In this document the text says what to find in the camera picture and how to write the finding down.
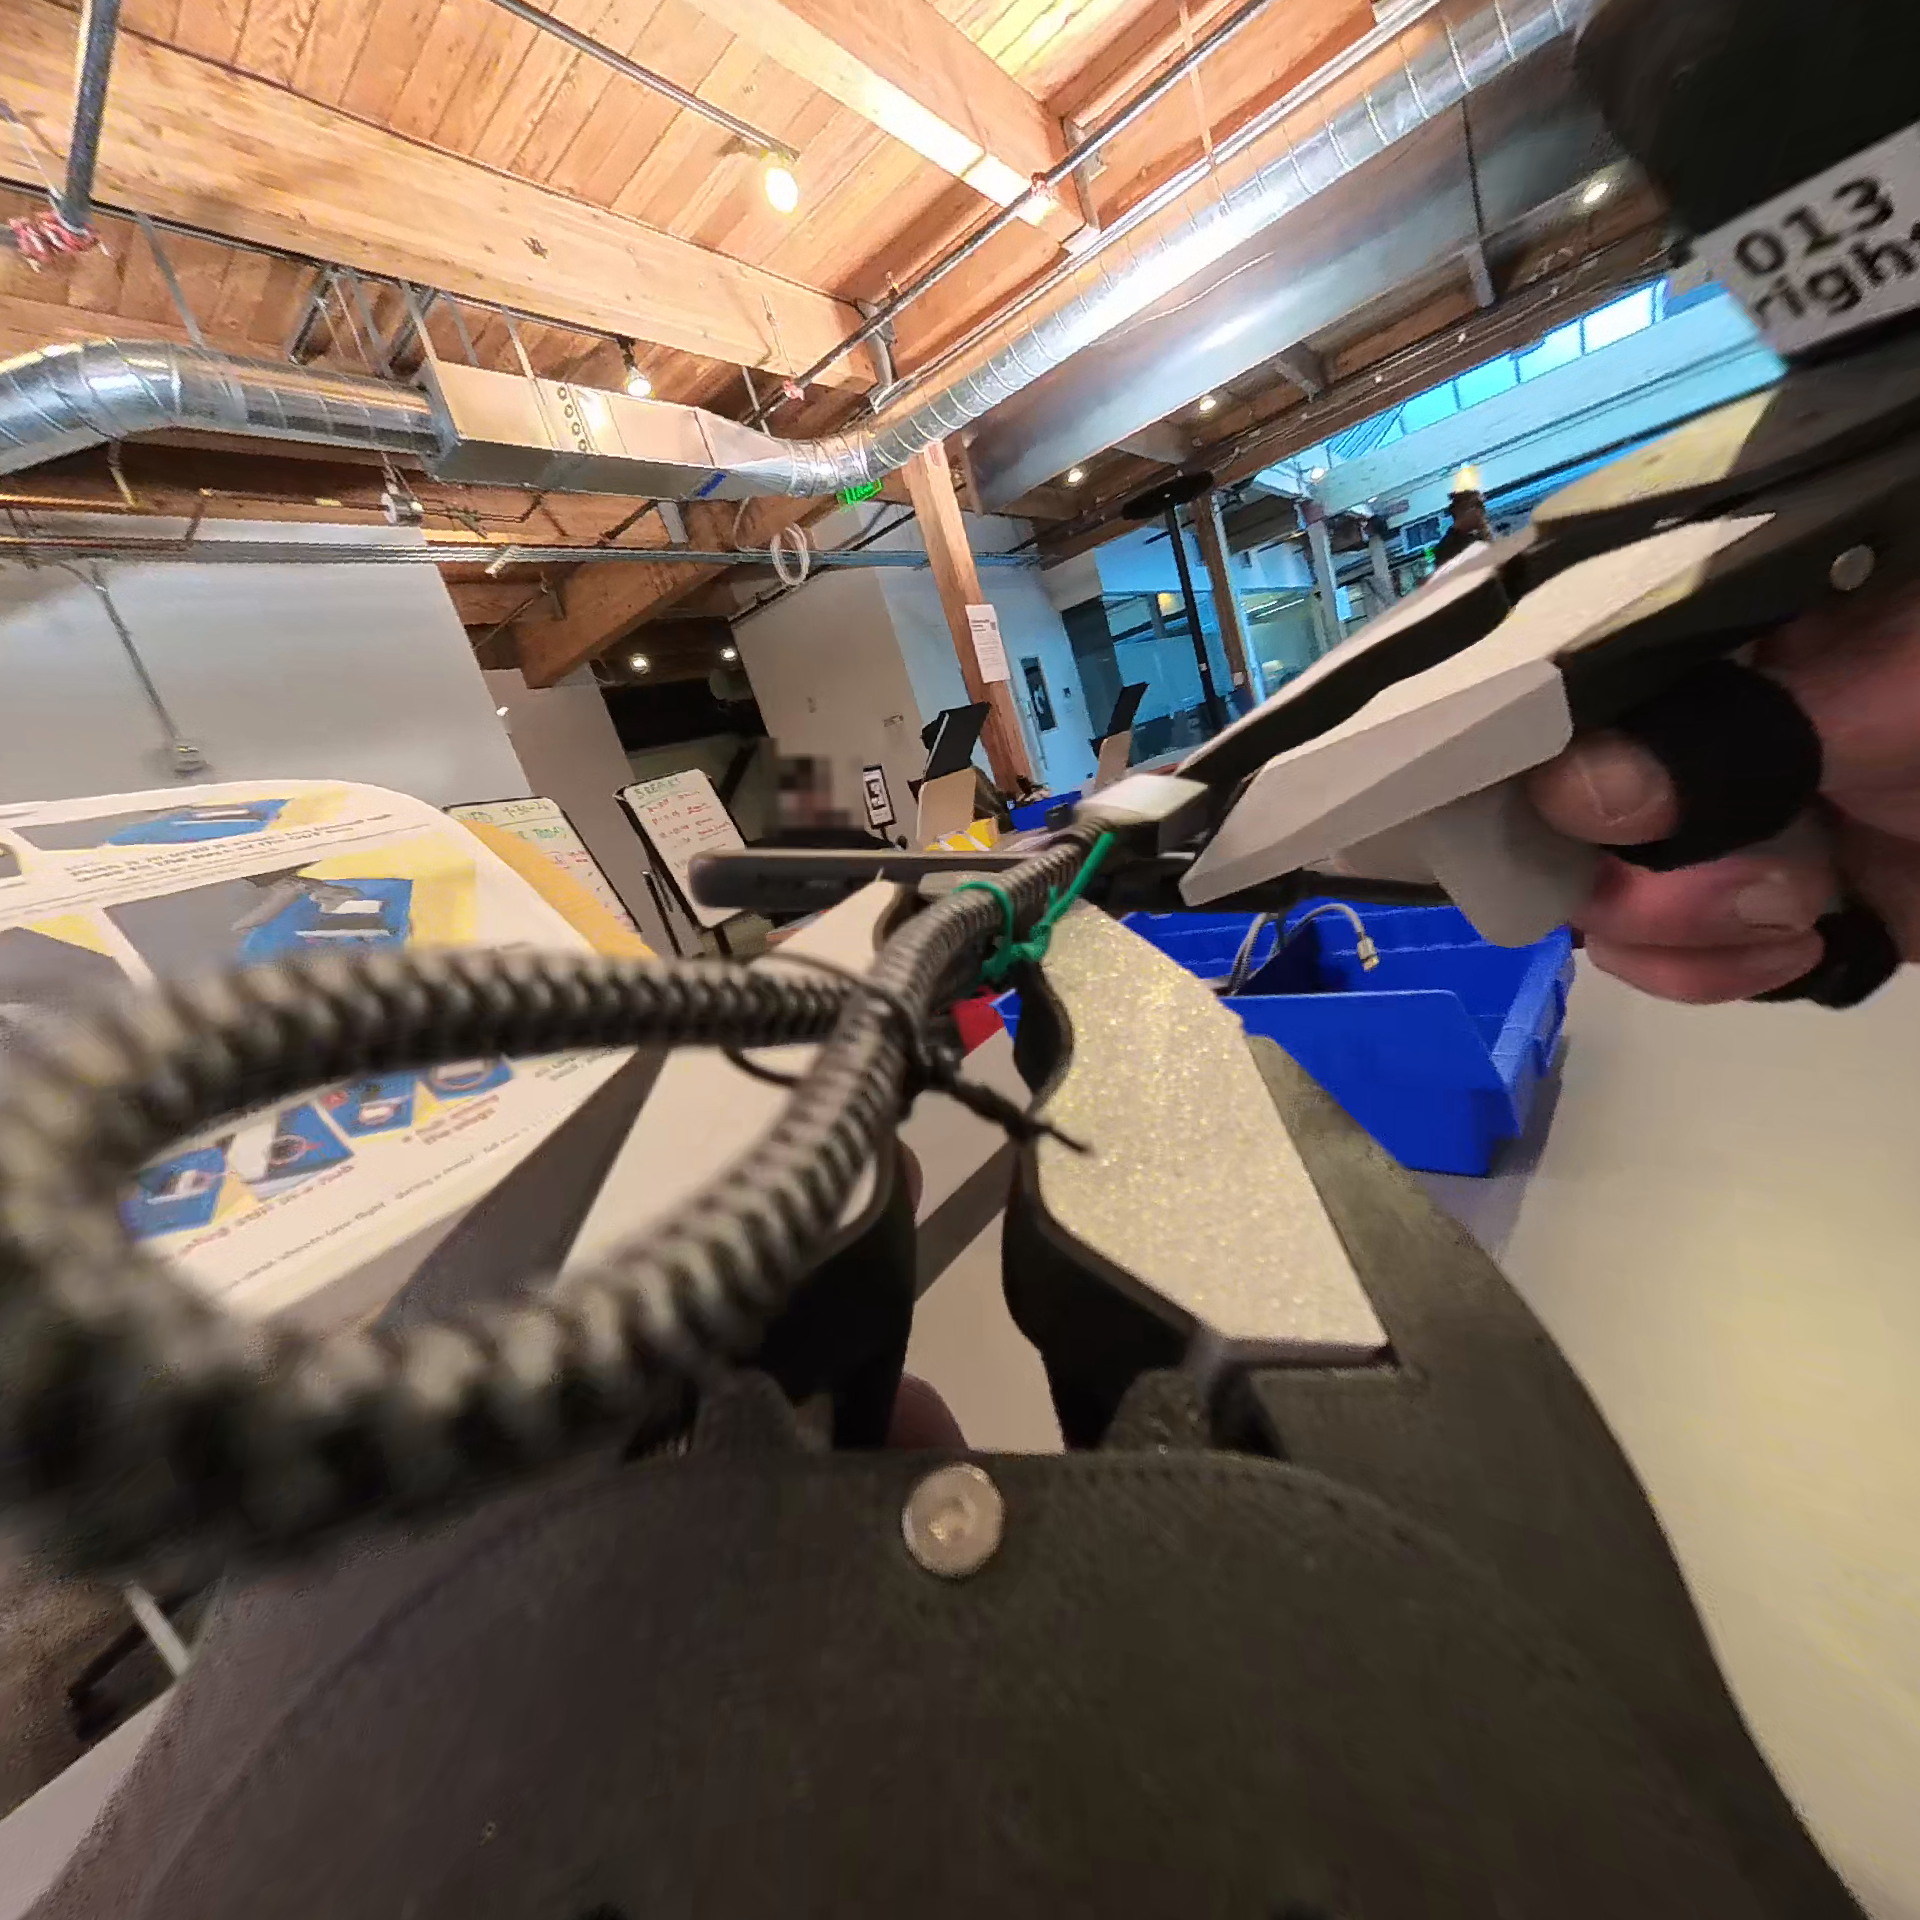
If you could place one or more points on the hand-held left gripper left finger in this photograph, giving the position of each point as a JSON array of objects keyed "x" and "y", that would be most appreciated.
[{"x": 707, "y": 1155}]

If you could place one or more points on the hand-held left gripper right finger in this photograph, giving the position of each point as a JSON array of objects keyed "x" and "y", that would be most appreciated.
[{"x": 1200, "y": 1200}]

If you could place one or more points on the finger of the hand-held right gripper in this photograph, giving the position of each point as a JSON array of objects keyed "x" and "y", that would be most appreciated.
[
  {"x": 1352, "y": 668},
  {"x": 1441, "y": 720}
]

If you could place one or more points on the blue storage bin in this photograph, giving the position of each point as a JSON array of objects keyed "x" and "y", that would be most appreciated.
[{"x": 1411, "y": 1066}]

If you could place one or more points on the white object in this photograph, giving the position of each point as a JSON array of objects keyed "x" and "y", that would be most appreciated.
[{"x": 813, "y": 880}]

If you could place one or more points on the person's right hand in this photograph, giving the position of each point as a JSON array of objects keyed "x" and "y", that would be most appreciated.
[{"x": 1861, "y": 780}]

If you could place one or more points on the black pole with round disc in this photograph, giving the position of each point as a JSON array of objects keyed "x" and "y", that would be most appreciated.
[{"x": 1169, "y": 486}]

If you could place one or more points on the handwritten whiteboard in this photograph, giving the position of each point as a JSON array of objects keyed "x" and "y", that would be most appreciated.
[{"x": 683, "y": 827}]

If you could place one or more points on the green marked whiteboard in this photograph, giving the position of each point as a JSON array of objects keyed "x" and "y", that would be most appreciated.
[{"x": 539, "y": 860}]

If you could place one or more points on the instruction sheet wooden board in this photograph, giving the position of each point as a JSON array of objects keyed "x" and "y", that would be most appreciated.
[{"x": 181, "y": 872}]

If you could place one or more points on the wooden post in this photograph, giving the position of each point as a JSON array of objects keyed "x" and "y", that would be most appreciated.
[{"x": 955, "y": 602}]

